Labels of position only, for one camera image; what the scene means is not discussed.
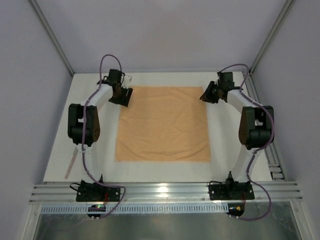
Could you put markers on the black controller board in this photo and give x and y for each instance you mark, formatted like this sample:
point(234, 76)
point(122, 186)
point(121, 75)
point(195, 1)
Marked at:
point(94, 212)
point(235, 210)

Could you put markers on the right side aluminium rail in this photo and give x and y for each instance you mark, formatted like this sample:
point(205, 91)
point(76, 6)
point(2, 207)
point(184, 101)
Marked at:
point(256, 133)

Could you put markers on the left frame post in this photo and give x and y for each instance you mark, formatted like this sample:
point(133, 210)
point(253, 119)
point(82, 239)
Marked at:
point(51, 35)

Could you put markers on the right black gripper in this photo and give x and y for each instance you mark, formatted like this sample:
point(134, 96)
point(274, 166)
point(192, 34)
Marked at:
point(210, 92)

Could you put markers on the front aluminium rail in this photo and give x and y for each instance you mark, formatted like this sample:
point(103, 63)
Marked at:
point(179, 192)

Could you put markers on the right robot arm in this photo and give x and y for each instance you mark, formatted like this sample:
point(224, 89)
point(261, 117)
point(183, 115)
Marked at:
point(226, 82)

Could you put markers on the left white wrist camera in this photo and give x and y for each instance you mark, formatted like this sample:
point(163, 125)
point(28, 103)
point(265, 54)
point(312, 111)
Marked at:
point(126, 81)

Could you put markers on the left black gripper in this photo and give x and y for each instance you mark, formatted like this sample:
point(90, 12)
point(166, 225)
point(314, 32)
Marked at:
point(122, 96)

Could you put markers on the right black controller board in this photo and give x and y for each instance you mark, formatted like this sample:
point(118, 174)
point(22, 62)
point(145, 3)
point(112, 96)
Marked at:
point(235, 210)

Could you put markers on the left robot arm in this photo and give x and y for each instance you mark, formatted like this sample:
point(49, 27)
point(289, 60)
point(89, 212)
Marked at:
point(83, 123)

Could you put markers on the left black controller board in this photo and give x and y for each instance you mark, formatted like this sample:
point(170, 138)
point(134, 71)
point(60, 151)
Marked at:
point(94, 212)

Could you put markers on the aluminium rail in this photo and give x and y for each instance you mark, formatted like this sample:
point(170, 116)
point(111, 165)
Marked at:
point(256, 133)
point(179, 192)

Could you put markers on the frame post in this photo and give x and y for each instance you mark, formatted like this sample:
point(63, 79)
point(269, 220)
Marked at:
point(51, 35)
point(272, 33)

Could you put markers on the white slotted cable duct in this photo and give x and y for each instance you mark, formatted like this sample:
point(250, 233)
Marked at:
point(135, 208)

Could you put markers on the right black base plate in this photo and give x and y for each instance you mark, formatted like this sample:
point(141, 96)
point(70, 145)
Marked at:
point(230, 191)

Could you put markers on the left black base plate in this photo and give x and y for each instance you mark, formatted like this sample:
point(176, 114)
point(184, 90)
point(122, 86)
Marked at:
point(93, 192)

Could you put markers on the orange cloth napkin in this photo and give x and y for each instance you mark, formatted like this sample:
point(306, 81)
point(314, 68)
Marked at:
point(164, 124)

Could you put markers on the right frame post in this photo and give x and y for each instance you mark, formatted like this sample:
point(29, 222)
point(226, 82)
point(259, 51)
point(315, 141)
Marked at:
point(272, 33)

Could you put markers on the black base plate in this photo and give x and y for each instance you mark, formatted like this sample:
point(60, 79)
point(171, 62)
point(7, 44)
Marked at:
point(93, 192)
point(230, 191)

